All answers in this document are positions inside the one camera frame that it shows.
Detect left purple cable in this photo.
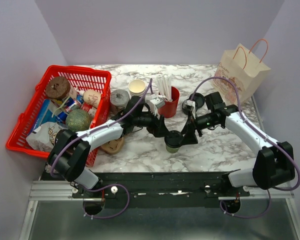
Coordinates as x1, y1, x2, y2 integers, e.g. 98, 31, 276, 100
49, 77, 163, 220

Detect stack of black lids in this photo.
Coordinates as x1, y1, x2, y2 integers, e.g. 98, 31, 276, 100
181, 92, 205, 115

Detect beige paper bag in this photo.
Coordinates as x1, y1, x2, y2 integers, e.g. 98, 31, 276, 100
211, 44, 271, 105

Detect purple cable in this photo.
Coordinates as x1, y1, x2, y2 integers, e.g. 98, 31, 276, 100
49, 77, 163, 220
188, 76, 300, 220

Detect red plastic basket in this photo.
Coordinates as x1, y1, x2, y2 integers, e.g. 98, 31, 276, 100
5, 65, 112, 160

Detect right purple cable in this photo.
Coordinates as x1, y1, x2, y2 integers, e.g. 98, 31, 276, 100
188, 76, 300, 220

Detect black cup lid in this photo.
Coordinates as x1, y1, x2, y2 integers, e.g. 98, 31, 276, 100
164, 130, 183, 149

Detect green round melon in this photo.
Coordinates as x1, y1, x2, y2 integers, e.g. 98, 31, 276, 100
65, 109, 92, 132

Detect white wrapped straws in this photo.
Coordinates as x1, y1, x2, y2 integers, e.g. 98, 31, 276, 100
156, 74, 173, 102

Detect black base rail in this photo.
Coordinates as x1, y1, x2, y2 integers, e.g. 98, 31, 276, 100
39, 172, 283, 210

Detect beige bottle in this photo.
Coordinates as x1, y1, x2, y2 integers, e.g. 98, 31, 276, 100
83, 89, 102, 109

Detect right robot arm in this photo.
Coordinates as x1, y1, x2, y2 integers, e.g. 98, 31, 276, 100
178, 92, 296, 196

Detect blue red can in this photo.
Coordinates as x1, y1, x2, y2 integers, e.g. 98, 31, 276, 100
56, 95, 84, 122

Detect white snack bag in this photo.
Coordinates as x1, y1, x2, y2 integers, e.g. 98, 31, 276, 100
26, 122, 64, 153

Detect aluminium frame rail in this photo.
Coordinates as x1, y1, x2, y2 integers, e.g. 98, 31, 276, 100
20, 173, 300, 240

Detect brown cardboard cup carrier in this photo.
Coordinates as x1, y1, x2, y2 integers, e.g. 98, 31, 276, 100
100, 137, 125, 155

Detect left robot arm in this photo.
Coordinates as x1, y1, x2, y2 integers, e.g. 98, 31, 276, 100
47, 96, 169, 198

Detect grey toilet paper roll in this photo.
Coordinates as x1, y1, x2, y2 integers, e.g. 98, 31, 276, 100
110, 89, 130, 114

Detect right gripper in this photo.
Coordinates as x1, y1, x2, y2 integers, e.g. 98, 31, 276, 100
179, 109, 219, 146

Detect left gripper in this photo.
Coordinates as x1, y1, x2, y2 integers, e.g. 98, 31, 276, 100
133, 106, 171, 138

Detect blue white package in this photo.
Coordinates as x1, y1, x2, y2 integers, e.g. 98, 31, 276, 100
30, 99, 62, 132

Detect green paper cup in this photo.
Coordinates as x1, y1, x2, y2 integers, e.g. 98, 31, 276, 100
165, 146, 180, 154

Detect stack of paper cups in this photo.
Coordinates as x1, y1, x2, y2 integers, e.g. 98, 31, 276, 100
128, 79, 146, 97

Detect red straw holder cup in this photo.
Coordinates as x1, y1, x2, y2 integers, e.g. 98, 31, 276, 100
158, 86, 180, 118

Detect brown cork roll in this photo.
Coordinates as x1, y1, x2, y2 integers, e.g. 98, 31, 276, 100
45, 76, 71, 101

